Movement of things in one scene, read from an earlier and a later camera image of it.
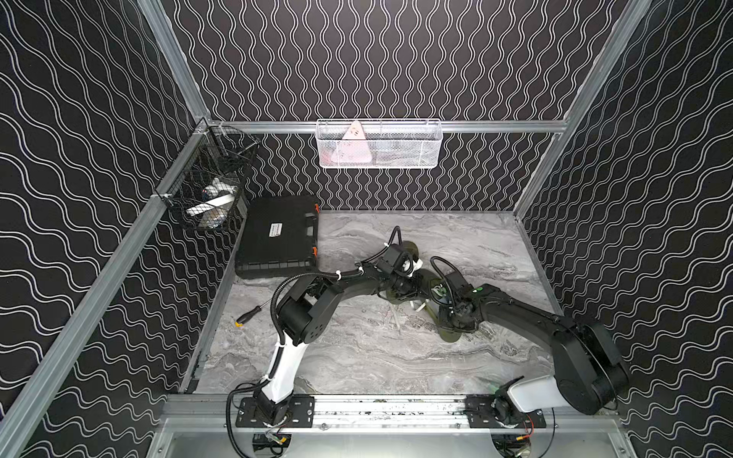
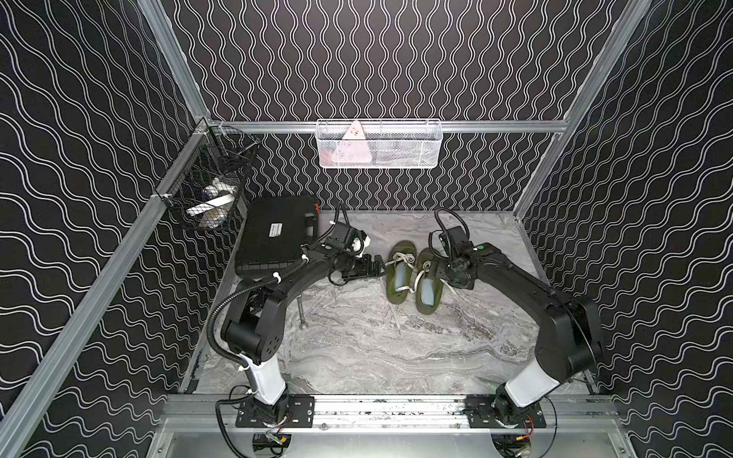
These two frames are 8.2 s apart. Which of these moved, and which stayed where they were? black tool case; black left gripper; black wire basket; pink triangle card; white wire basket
Moved: black left gripper
Stayed: black tool case; pink triangle card; black wire basket; white wire basket
